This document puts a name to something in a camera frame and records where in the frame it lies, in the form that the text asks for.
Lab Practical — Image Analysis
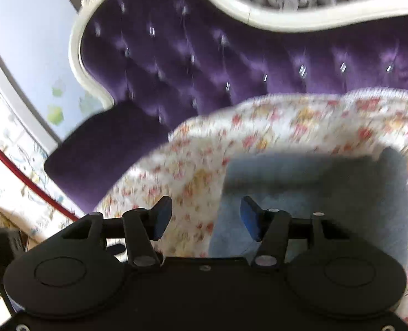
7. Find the grey argyle sweater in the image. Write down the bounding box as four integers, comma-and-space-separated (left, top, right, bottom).
208, 148, 408, 267

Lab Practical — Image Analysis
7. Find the floral bed cover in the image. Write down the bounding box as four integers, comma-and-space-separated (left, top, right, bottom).
95, 88, 408, 323

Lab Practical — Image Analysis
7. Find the white printed box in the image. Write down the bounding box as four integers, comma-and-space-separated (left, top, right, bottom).
0, 96, 83, 242

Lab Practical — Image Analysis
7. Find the purple tufted chaise sofa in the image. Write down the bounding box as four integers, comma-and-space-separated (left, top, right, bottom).
44, 0, 408, 212

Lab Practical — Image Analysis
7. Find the red cable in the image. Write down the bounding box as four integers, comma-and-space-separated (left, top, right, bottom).
0, 123, 81, 222

